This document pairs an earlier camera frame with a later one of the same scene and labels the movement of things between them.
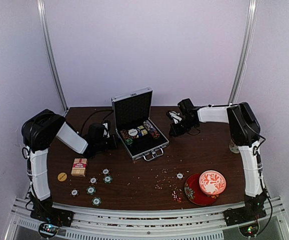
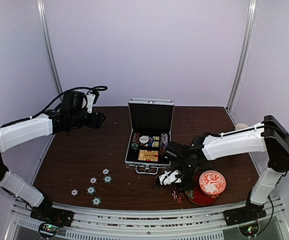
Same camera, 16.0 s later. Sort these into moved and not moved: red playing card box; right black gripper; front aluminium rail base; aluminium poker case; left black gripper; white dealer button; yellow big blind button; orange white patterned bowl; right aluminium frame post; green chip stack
Moved: yellow big blind button; white dealer button; left black gripper; right black gripper; green chip stack; red playing card box; aluminium poker case
Not moved: right aluminium frame post; front aluminium rail base; orange white patterned bowl
